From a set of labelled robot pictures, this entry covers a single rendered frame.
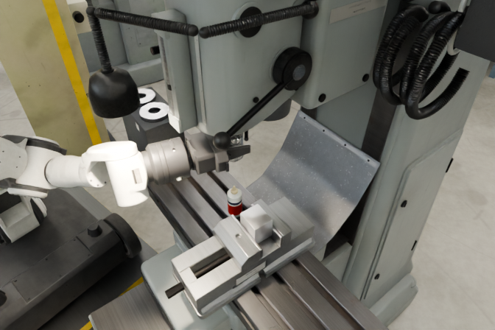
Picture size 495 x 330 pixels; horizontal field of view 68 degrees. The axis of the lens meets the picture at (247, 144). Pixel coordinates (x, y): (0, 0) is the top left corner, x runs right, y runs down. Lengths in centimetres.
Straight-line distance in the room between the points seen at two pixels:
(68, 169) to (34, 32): 160
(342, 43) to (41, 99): 209
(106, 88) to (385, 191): 82
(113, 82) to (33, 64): 189
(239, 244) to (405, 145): 49
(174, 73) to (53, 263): 106
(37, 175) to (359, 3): 74
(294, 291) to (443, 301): 134
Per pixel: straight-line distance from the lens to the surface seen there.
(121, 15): 51
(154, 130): 109
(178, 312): 104
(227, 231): 89
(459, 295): 225
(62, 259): 153
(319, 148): 113
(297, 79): 63
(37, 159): 92
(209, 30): 44
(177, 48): 60
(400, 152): 103
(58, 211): 173
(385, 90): 71
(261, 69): 61
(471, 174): 293
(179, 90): 63
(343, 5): 67
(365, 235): 126
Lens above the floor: 175
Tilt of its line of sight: 40 degrees down
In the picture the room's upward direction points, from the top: straight up
